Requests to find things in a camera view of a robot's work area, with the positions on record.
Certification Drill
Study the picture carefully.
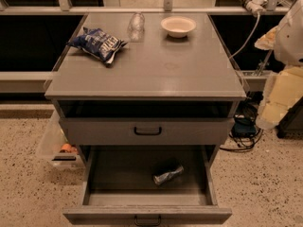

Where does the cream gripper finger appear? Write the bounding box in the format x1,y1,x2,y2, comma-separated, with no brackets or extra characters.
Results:
256,66,303,130
255,26,277,50

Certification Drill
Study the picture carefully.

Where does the silver blue redbull can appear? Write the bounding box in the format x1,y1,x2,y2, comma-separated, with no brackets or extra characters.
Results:
152,165,184,185

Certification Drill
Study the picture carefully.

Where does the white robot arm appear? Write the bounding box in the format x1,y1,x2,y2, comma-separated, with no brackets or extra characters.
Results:
255,0,303,130

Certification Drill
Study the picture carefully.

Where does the grey drawer cabinet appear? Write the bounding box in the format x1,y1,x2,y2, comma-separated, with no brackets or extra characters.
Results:
44,11,247,227

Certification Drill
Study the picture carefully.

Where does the open grey lower drawer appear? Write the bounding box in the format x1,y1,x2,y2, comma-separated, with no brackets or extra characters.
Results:
63,146,232,227

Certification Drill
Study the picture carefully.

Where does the closed grey upper drawer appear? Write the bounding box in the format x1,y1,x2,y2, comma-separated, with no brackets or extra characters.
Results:
60,118,234,146

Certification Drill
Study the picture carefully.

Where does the metal diagonal rod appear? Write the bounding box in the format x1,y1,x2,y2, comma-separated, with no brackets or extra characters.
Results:
255,50,273,77

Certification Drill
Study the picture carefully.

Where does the dark cabinet at right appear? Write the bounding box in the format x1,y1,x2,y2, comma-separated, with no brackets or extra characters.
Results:
276,97,303,138

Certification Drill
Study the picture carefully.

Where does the white power strip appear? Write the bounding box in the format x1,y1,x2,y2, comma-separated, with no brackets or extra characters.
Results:
240,0,266,16

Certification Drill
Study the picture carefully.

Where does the blue box on floor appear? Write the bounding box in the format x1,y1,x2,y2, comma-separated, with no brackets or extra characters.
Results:
231,118,257,138

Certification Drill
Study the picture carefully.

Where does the white bowl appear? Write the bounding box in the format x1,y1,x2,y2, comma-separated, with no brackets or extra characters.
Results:
161,16,196,38

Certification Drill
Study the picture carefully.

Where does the clear plastic bottle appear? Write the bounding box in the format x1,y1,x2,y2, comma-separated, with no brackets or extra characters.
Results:
127,12,145,42

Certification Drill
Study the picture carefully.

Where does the blue chip bag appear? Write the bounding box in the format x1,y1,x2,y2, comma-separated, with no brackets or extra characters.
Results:
67,27,127,64

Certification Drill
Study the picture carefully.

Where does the orange object in bin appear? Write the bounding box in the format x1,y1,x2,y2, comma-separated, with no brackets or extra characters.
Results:
60,144,78,154

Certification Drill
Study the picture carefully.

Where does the clear plastic storage bin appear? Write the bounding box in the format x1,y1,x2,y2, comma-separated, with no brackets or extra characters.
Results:
36,112,84,169

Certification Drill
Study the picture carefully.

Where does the white power cable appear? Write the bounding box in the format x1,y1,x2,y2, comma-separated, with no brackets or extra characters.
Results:
228,10,261,61

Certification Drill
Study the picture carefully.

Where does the black cable bundle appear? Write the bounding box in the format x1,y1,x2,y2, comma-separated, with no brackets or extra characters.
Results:
219,101,264,153

